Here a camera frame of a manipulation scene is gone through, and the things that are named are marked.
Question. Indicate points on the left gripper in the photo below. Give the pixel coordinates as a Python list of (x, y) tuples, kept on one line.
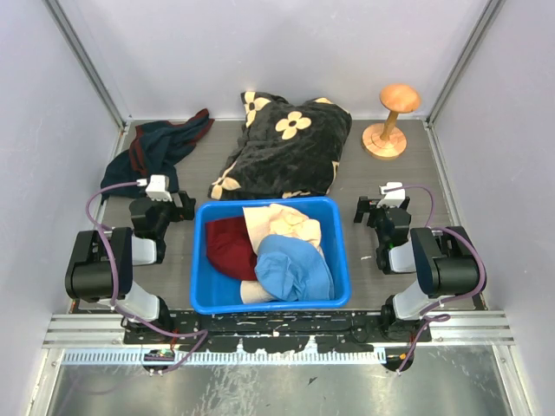
[(184, 211)]

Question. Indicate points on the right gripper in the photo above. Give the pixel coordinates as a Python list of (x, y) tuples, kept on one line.
[(368, 205)]

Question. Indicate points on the dark red hat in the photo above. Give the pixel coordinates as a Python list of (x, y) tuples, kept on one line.
[(229, 249)]

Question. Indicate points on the navy and red cloth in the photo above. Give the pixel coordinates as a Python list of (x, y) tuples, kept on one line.
[(157, 147)]

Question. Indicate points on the wooden hat stand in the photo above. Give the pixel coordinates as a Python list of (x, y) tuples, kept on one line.
[(385, 140)]

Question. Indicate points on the blue plastic bin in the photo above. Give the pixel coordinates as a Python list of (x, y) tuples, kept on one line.
[(212, 292)]

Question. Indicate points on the light blue bucket hat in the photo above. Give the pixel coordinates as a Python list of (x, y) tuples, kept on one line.
[(292, 270)]

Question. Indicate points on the black floral blanket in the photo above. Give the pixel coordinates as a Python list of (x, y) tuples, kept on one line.
[(284, 150)]

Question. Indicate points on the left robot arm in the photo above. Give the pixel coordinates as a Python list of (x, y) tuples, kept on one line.
[(101, 266)]

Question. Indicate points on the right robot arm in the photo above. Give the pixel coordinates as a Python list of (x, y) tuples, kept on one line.
[(444, 262)]

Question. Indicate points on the beige bucket hat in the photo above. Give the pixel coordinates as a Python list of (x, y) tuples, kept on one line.
[(282, 220)]

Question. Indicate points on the cream white hat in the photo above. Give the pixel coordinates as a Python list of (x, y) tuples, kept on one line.
[(253, 292)]

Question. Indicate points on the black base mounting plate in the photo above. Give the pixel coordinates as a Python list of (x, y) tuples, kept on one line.
[(336, 330)]

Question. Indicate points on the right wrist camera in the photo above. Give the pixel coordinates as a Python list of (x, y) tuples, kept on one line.
[(393, 195)]

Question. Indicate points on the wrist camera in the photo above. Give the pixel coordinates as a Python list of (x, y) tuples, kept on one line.
[(393, 195), (156, 187)]

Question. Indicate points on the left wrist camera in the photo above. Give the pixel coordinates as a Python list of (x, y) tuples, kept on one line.
[(156, 187)]

